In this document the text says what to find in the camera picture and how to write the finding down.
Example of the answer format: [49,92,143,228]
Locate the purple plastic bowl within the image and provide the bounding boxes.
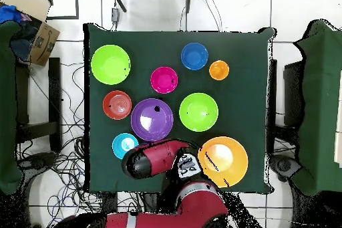
[130,98,174,142]

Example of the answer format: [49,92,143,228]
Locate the green plastic bowl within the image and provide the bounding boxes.
[178,92,219,132]
[90,44,132,86]

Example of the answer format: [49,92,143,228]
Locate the pink plastic bowl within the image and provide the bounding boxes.
[150,66,179,94]

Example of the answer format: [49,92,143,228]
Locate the red-orange plastic bowl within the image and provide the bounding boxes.
[102,90,133,120]

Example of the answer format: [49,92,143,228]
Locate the cyan plastic bowl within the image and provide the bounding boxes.
[111,132,140,160]

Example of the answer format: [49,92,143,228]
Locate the blue plastic bowl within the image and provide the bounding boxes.
[180,42,209,71]

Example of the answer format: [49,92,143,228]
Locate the orange plastic cup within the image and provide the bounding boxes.
[208,60,230,81]

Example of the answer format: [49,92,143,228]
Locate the dark green tablecloth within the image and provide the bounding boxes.
[83,23,276,194]

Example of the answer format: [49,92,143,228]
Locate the large orange plastic bowl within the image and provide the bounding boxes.
[197,136,249,188]

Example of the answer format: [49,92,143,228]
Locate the black power strip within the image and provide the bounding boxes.
[102,193,118,219]

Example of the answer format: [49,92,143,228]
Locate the brown cardboard box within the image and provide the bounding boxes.
[0,0,61,67]

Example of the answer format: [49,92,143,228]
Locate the green cloth covered table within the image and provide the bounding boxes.
[0,20,23,195]
[292,19,342,197]

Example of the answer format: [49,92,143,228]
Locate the blue cloth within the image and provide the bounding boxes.
[0,5,23,24]

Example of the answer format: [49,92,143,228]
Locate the tangle of black cables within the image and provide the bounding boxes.
[15,62,140,228]

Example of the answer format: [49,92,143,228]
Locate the black stool frame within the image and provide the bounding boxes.
[267,59,305,156]
[14,57,63,154]

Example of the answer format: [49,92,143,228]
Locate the black pedestal foot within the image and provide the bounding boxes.
[18,151,58,171]
[269,154,303,183]

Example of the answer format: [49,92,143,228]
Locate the black metal frame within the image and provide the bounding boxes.
[39,0,80,21]

